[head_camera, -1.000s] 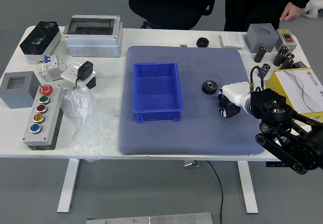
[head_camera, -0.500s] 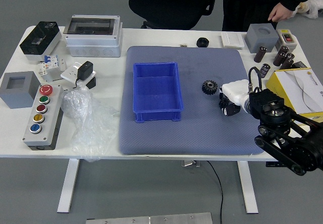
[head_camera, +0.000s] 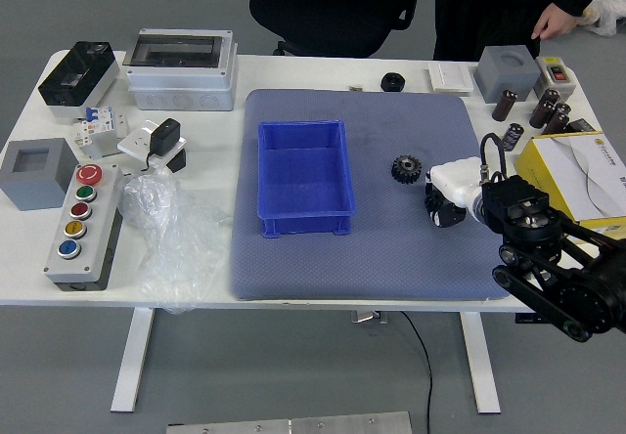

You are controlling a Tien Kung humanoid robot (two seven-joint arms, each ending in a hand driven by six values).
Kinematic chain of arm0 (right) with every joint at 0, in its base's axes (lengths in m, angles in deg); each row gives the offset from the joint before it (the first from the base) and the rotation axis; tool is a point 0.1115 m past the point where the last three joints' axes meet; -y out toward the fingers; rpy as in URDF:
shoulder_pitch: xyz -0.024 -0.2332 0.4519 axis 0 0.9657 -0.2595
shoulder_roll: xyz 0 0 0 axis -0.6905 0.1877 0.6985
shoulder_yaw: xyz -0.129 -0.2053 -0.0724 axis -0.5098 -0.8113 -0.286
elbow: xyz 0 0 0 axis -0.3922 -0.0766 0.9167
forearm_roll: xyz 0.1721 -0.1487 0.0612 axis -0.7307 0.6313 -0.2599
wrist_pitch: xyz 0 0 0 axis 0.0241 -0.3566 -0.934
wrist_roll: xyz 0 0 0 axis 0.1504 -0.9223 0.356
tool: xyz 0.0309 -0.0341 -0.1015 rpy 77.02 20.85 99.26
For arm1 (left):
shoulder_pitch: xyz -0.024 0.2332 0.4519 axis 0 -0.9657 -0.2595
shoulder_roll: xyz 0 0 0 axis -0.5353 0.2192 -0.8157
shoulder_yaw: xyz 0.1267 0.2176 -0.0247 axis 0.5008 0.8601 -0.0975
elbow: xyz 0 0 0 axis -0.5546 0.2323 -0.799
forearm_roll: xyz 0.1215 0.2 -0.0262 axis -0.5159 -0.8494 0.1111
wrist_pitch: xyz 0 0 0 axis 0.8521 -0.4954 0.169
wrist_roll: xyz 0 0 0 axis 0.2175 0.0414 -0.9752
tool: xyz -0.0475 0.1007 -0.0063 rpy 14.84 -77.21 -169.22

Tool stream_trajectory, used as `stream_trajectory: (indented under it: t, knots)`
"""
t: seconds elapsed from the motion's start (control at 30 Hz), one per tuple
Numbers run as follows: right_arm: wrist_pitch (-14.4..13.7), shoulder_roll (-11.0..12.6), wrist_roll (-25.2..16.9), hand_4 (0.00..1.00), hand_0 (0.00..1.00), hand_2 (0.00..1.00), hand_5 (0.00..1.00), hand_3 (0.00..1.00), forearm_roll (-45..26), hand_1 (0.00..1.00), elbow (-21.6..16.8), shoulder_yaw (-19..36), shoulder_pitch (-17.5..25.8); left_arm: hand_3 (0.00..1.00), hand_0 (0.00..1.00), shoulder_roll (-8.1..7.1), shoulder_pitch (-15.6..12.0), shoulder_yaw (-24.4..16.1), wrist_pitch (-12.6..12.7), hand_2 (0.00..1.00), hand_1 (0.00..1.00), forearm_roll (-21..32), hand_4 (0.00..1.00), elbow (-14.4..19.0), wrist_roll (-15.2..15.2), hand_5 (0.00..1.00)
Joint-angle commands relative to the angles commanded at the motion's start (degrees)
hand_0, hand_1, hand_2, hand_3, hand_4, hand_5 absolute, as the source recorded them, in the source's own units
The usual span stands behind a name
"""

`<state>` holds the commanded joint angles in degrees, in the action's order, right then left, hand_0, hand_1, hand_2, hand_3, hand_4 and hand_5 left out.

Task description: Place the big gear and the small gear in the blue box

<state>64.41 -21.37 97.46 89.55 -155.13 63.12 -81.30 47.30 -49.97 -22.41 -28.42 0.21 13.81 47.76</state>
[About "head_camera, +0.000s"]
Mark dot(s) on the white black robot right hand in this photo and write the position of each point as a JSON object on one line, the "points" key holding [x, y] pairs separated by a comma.
{"points": [[455, 177]]}

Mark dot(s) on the person's left hand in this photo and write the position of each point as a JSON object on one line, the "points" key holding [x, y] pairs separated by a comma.
{"points": [[557, 21]]}

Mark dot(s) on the large black gear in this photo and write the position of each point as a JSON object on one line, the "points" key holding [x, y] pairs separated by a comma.
{"points": [[406, 170]]}

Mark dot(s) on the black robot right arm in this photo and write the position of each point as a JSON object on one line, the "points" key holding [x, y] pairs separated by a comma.
{"points": [[528, 209]]}

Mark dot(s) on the yellow white cardboard box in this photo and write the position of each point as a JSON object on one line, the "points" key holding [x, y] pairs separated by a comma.
{"points": [[562, 175]]}

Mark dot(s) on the grey distribution box clear window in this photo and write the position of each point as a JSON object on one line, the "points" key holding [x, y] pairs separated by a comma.
{"points": [[181, 82]]}

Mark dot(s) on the small black box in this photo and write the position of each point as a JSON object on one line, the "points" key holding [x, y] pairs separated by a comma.
{"points": [[178, 160]]}

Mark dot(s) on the white plush toy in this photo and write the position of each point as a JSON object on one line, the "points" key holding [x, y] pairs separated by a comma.
{"points": [[609, 11]]}

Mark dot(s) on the person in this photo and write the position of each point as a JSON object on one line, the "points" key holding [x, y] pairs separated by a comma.
{"points": [[489, 9]]}

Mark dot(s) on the black capacitor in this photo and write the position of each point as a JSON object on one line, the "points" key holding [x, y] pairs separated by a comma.
{"points": [[512, 137]]}

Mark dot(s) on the grey cube round recess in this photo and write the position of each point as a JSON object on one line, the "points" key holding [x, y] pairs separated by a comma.
{"points": [[504, 79]]}

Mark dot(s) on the brown capacitor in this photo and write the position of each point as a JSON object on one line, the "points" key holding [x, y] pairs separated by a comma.
{"points": [[542, 109], [560, 117], [504, 106]]}

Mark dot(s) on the black office chair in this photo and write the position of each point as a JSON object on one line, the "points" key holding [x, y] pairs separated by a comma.
{"points": [[332, 9]]}

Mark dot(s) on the blue-grey mat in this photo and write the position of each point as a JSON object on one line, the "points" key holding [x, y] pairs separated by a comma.
{"points": [[391, 258]]}

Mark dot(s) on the small black module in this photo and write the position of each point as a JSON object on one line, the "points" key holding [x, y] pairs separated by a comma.
{"points": [[583, 127]]}

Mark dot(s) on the small metal piece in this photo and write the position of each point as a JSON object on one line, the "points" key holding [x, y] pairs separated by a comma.
{"points": [[355, 88]]}

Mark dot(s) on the blue plastic bin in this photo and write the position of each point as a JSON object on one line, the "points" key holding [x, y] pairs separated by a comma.
{"points": [[303, 180]]}

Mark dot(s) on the black table control panel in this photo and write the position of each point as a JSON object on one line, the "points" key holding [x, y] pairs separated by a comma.
{"points": [[528, 318]]}

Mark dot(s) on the white table leg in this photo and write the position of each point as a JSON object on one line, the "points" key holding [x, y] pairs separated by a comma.
{"points": [[132, 360], [481, 365]]}

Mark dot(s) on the black power adapter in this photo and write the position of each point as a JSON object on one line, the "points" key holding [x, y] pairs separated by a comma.
{"points": [[164, 136]]}

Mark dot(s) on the clear plastic bag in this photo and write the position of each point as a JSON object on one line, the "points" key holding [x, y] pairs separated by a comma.
{"points": [[166, 238]]}

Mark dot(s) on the metal plate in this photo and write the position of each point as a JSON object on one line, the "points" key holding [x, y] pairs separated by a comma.
{"points": [[293, 424]]}

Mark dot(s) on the white socket panel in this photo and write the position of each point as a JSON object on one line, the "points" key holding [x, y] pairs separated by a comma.
{"points": [[134, 143]]}

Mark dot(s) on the white blue circuit breaker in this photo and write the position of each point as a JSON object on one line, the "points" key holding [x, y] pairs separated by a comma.
{"points": [[102, 118]]}

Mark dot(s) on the white orange circuit breaker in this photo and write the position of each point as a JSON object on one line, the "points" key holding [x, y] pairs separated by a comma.
{"points": [[83, 133]]}

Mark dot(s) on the grey five-button control station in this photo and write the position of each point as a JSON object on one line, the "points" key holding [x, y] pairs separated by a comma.
{"points": [[78, 268]]}

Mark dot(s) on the grey cube square recess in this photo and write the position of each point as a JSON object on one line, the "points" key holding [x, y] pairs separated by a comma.
{"points": [[29, 189]]}

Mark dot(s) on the grey two-button switch box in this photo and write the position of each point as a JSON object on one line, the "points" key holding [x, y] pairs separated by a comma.
{"points": [[555, 74]]}

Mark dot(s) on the white wall switch panel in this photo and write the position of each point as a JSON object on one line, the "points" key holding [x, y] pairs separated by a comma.
{"points": [[450, 77]]}

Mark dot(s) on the metal under-table bracket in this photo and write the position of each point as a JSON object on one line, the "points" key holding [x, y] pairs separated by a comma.
{"points": [[369, 316]]}

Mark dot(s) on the black-lidded white enclosure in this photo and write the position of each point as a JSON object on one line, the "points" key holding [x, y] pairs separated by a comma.
{"points": [[73, 79]]}

